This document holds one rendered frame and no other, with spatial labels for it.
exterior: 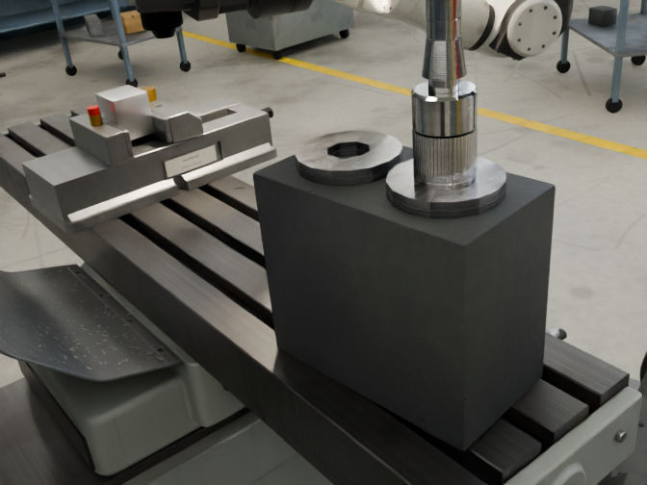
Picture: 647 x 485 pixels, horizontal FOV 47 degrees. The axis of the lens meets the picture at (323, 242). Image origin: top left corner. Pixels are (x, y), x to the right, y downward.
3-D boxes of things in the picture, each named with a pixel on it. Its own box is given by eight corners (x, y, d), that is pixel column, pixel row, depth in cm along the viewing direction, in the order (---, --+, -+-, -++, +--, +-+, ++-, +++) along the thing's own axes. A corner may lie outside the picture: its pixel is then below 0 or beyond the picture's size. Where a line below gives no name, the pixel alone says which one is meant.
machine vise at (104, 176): (228, 135, 127) (219, 72, 121) (280, 156, 116) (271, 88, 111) (29, 203, 108) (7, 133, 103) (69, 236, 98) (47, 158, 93)
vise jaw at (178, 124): (163, 116, 116) (158, 91, 114) (204, 134, 107) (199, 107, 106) (128, 127, 113) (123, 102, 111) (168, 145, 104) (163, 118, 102)
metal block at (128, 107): (137, 123, 110) (128, 84, 107) (155, 132, 106) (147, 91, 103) (104, 134, 107) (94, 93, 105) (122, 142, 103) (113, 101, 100)
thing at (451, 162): (404, 185, 55) (401, 110, 52) (425, 161, 59) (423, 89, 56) (467, 191, 53) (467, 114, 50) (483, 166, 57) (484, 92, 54)
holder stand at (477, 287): (358, 294, 79) (346, 115, 70) (544, 376, 65) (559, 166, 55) (275, 348, 72) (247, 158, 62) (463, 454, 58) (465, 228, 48)
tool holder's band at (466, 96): (401, 110, 52) (401, 96, 52) (423, 89, 56) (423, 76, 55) (467, 114, 50) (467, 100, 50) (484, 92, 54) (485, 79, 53)
